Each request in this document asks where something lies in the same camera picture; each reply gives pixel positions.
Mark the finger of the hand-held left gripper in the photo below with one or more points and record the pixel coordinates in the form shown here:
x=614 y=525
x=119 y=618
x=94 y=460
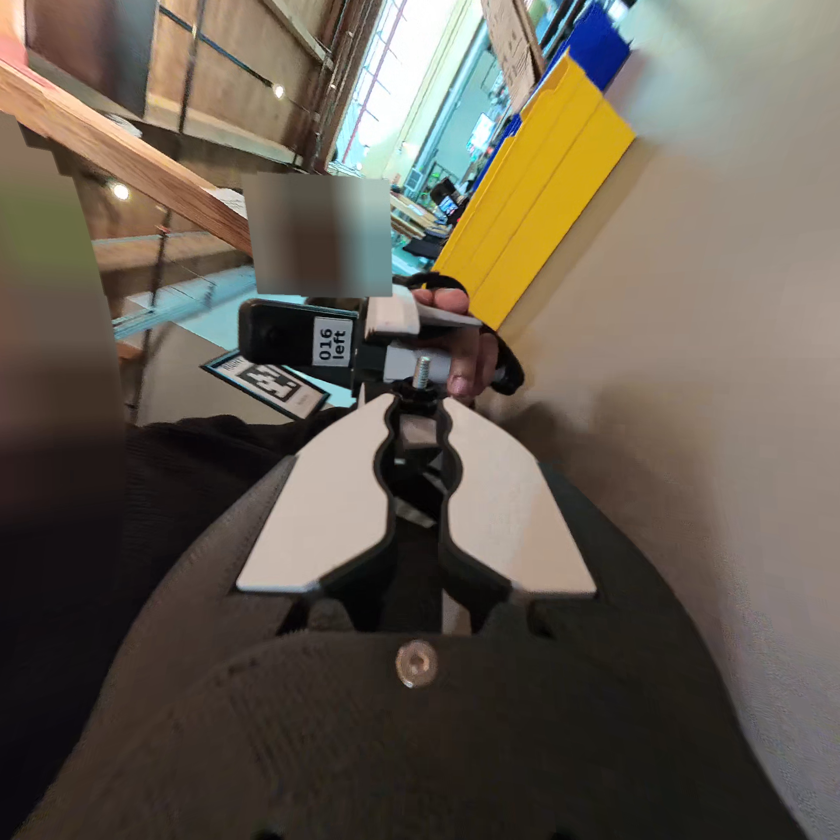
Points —
x=403 y=364
x=394 y=315

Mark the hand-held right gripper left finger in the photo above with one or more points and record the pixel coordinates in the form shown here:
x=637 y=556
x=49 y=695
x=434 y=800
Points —
x=328 y=505

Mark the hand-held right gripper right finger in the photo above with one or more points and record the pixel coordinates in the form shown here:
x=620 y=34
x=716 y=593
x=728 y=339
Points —
x=518 y=512

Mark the black knob screw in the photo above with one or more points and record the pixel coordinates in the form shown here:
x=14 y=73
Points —
x=420 y=397

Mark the person's left hand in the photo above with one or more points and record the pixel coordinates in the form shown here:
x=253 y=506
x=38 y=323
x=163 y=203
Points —
x=472 y=358

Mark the framed marker poster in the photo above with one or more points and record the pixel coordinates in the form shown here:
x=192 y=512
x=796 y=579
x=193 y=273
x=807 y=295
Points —
x=269 y=384

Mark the yellow plastic bin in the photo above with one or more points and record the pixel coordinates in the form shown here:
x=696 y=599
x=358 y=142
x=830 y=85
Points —
x=538 y=197

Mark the cardboard instruction board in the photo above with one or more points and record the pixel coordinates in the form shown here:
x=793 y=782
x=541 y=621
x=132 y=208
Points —
x=512 y=46

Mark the blue plastic bin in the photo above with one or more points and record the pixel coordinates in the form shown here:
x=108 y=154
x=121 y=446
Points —
x=604 y=39

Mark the wooden support post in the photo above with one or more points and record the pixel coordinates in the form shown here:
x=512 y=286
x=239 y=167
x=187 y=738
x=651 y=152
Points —
x=170 y=190

